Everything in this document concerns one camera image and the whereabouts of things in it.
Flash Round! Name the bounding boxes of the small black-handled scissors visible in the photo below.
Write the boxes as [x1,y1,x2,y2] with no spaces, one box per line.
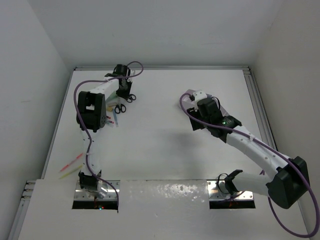
[126,94,137,103]

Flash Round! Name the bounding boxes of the light blue pen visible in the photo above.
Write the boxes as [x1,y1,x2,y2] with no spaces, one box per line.
[113,110,119,127]

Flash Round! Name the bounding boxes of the large black-handled scissors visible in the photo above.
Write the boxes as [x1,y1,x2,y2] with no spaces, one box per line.
[114,103,127,114]

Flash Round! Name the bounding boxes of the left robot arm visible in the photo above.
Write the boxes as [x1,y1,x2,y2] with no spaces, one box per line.
[73,64,137,197]

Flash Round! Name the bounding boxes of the green highlighter clear body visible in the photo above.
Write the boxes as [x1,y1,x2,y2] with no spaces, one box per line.
[105,91,118,102]

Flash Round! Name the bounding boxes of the pink thin highlighter pen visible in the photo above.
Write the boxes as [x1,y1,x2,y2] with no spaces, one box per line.
[59,153,83,172]

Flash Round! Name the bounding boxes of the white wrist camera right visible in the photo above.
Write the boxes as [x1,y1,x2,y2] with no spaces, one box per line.
[192,90,208,102]

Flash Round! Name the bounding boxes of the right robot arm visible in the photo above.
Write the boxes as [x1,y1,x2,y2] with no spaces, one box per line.
[186,97,310,209]

